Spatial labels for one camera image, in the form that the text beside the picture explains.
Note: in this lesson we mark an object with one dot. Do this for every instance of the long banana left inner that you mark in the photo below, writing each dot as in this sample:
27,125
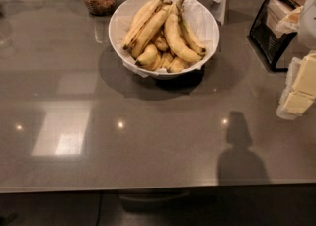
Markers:
149,31

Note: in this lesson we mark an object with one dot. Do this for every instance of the small banana bottom inner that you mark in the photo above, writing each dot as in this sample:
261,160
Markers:
166,60

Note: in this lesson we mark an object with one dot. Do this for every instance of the long banana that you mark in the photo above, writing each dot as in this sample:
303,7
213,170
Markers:
142,16
149,31

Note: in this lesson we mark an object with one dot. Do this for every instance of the small banana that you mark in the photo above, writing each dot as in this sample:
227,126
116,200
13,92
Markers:
160,42
166,60
148,56
177,65

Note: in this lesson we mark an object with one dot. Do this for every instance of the small banana middle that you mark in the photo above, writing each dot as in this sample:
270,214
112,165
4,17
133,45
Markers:
160,42

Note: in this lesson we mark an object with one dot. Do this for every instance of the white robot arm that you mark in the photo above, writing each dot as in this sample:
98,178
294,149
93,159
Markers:
307,29

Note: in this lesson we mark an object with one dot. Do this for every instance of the long banana left outer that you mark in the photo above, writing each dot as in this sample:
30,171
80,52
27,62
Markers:
142,16

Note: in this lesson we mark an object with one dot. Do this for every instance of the large banana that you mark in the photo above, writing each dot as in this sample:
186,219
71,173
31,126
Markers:
172,32

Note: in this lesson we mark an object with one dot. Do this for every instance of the small banana bottom center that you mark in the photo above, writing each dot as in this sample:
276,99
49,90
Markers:
177,65

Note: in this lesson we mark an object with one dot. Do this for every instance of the small banana lower left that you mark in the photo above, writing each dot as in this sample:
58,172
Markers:
148,56

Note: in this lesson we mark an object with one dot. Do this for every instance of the black wire napkin holder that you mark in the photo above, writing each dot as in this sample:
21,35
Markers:
270,43

